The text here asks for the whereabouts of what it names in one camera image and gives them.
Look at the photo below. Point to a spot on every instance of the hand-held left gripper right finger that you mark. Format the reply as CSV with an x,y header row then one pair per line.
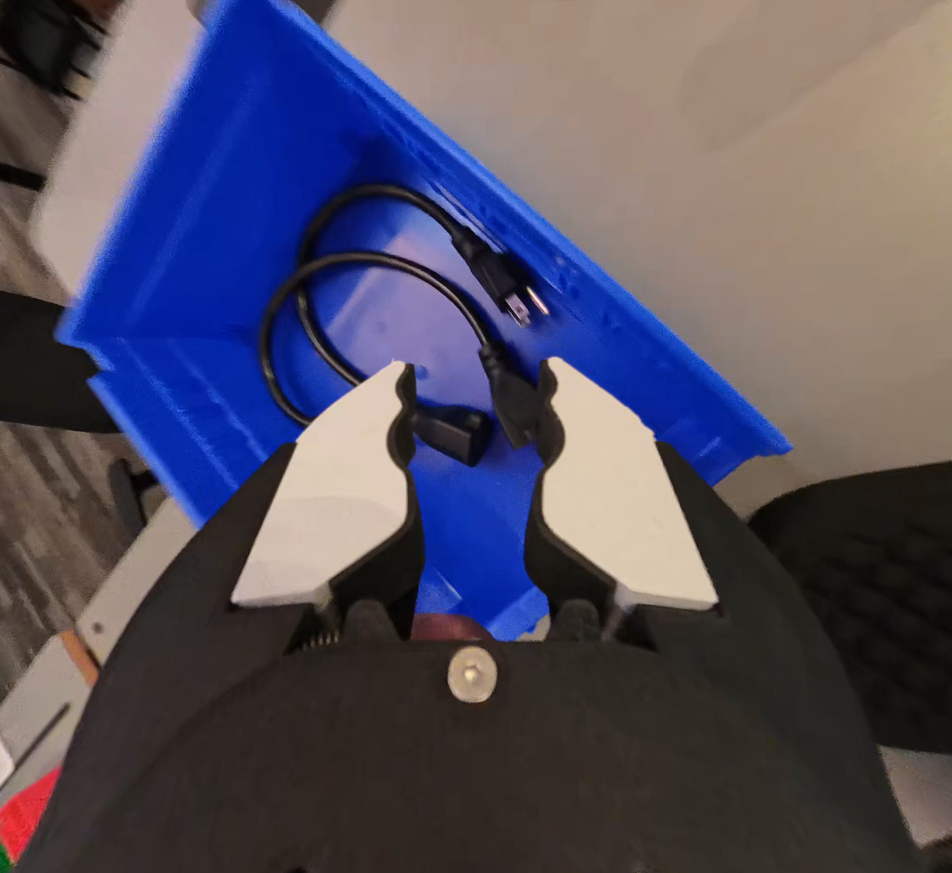
x,y
617,508

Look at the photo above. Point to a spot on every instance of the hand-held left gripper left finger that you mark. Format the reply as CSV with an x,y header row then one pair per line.
x,y
335,508

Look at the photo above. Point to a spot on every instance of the blue plastic bin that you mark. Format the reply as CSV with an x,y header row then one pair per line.
x,y
245,181

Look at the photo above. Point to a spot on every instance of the grey side table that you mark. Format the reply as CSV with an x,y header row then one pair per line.
x,y
44,702

